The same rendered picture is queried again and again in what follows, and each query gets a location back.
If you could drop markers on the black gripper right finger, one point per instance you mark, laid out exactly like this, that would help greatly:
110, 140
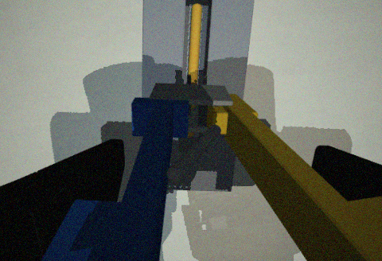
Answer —
354, 177

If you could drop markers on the orange rod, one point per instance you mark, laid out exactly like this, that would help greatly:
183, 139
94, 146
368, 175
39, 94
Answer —
195, 38

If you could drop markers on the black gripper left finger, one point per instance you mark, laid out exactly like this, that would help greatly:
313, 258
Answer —
33, 207

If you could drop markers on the grey rectangular block with narrow slot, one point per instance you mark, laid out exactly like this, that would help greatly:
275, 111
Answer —
225, 34

